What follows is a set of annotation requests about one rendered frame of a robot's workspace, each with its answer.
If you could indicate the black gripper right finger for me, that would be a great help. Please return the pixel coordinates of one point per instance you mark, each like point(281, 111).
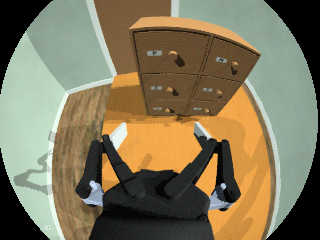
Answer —
point(226, 191)

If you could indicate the small brown chest of drawers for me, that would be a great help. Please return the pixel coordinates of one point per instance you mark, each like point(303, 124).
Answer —
point(176, 23)

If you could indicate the dark brown drawer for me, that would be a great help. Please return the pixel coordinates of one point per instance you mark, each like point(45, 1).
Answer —
point(154, 47)
point(209, 86)
point(162, 85)
point(198, 107)
point(223, 56)
point(173, 107)

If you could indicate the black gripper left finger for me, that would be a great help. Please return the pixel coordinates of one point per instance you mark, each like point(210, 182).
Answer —
point(89, 188)

